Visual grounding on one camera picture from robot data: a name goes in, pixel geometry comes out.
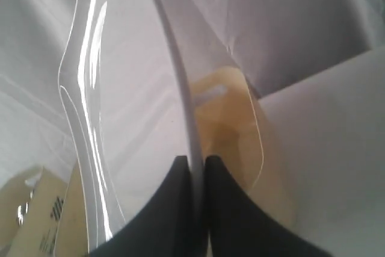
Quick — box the cream bin triangle mark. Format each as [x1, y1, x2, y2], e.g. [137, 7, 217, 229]
[54, 164, 88, 256]

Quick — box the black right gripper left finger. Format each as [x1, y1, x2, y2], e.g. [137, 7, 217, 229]
[88, 156, 196, 256]

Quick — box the cream bin circle mark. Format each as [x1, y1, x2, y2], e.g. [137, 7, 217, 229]
[1, 166, 67, 256]

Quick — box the cream bin square mark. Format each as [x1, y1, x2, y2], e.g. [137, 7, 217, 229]
[190, 66, 296, 229]

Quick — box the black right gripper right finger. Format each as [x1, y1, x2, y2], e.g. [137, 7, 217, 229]
[204, 155, 328, 256]

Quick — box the white backdrop curtain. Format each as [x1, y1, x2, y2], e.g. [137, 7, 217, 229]
[1, 0, 384, 187]

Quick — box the white square ceramic plate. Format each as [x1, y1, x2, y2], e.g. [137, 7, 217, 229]
[58, 0, 203, 250]

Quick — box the steel cup with handle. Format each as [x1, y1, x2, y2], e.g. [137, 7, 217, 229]
[16, 189, 34, 227]

